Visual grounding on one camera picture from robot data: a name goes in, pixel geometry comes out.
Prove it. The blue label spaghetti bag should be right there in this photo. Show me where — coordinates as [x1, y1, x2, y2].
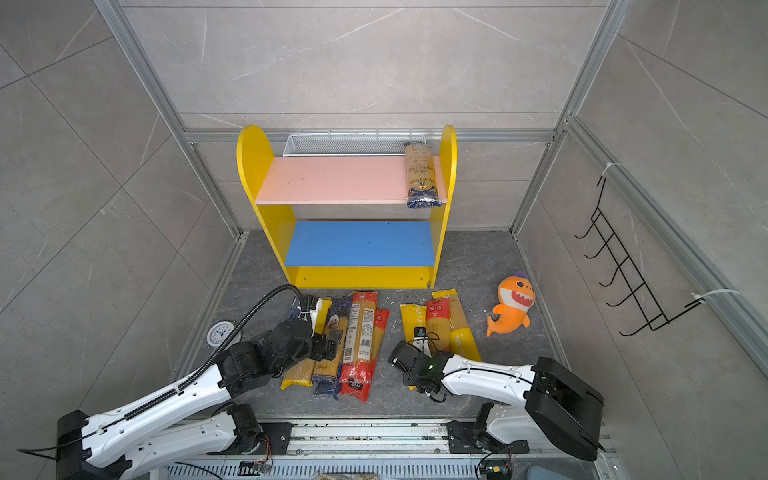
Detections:
[312, 294, 353, 399]

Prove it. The red spaghetti bag white label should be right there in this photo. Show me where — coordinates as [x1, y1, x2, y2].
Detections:
[340, 292, 378, 390]

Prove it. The blue bottom spaghetti bag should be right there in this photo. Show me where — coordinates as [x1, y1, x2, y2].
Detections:
[404, 141, 442, 209]

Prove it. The dark blue spaghetti box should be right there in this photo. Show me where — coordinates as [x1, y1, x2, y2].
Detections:
[288, 298, 304, 320]

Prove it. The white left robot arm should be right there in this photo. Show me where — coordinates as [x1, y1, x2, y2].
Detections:
[21, 284, 339, 479]

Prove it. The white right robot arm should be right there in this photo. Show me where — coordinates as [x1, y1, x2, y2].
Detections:
[388, 341, 604, 461]

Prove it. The yellow shelf with coloured boards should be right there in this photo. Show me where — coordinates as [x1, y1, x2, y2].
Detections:
[236, 125, 458, 289]

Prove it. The yellow top spaghetti bag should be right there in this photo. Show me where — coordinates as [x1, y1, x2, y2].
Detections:
[280, 298, 332, 391]

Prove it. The yellow clear spaghetti bag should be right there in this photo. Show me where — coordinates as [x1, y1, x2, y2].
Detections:
[432, 289, 482, 362]

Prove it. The red yellow spaghetti bag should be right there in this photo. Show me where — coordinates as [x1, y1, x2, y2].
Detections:
[425, 297, 451, 353]

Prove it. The orange shark plush toy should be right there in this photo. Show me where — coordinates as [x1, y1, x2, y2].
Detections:
[486, 273, 536, 337]

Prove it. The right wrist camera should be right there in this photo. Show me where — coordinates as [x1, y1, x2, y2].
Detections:
[411, 326, 431, 356]

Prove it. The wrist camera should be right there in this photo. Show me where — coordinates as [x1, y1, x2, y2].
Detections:
[411, 326, 431, 356]
[299, 294, 319, 318]

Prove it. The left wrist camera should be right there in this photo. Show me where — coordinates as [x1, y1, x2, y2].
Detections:
[299, 294, 319, 318]

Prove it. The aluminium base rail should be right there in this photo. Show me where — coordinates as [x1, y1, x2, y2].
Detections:
[149, 419, 624, 479]

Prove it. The white wire mesh basket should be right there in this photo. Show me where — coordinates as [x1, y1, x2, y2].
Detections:
[282, 133, 427, 157]

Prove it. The black wire hook rack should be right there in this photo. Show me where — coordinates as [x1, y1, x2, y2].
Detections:
[574, 177, 705, 338]

